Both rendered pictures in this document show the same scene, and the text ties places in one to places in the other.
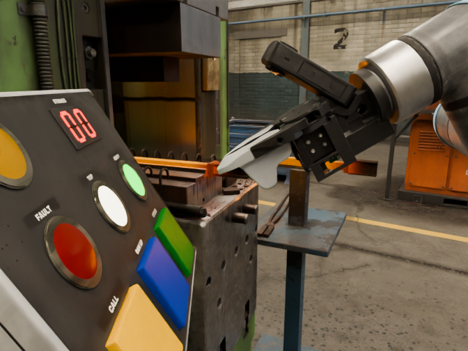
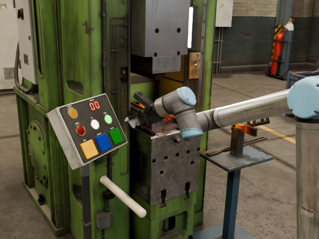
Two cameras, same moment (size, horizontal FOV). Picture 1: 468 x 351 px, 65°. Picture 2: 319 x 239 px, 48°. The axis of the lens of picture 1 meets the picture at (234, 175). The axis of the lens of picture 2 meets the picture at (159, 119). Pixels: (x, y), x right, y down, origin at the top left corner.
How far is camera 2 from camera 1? 1.38 m
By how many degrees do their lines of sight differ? 32
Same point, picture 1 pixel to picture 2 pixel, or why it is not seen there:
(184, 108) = (179, 86)
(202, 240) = (151, 144)
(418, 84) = (160, 109)
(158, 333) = (91, 148)
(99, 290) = (82, 137)
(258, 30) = not seen: outside the picture
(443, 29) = (168, 96)
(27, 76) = (99, 83)
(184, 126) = not seen: hidden behind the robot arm
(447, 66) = (166, 105)
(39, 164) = (79, 114)
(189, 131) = not seen: hidden behind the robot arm
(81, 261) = (80, 131)
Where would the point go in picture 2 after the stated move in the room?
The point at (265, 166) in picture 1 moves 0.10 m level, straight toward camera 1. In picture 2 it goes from (132, 122) to (117, 127)
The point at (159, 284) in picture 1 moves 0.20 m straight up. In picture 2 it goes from (98, 142) to (98, 100)
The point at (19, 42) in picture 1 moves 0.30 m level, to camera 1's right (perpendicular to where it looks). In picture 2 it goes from (98, 73) to (142, 80)
